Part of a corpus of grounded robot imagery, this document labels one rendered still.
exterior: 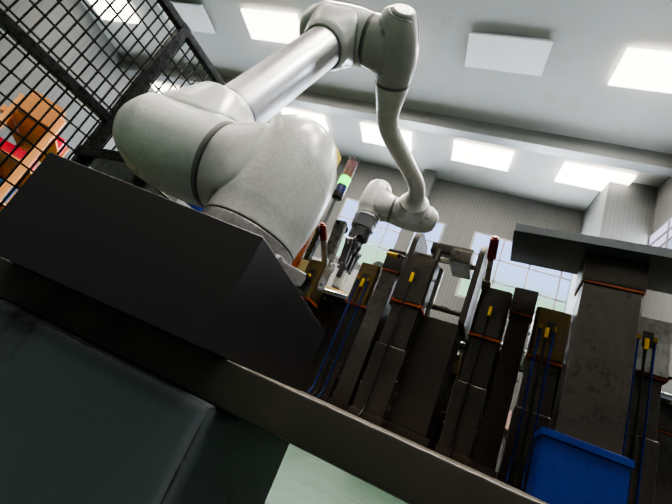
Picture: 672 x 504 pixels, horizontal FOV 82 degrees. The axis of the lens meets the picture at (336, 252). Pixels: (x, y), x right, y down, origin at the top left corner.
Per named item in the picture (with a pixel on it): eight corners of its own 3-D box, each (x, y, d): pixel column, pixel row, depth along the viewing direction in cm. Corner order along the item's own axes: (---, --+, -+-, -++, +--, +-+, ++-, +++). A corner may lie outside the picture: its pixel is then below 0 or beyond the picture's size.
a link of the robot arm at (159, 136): (183, 152, 54) (70, 107, 59) (206, 232, 66) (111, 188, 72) (388, -1, 99) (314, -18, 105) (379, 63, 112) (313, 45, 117)
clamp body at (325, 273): (284, 384, 107) (334, 273, 119) (268, 377, 99) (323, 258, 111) (266, 376, 110) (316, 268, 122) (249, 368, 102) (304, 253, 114)
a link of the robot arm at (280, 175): (283, 231, 49) (357, 112, 57) (172, 183, 54) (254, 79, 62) (302, 278, 64) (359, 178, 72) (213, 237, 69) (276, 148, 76)
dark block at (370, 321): (354, 414, 93) (411, 263, 107) (346, 411, 87) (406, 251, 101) (336, 406, 95) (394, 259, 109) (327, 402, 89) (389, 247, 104)
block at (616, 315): (601, 526, 62) (636, 280, 77) (616, 533, 55) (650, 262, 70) (533, 495, 66) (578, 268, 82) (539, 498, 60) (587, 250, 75)
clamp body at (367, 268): (337, 408, 98) (387, 278, 111) (322, 402, 89) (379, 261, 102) (315, 398, 101) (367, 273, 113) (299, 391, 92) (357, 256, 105)
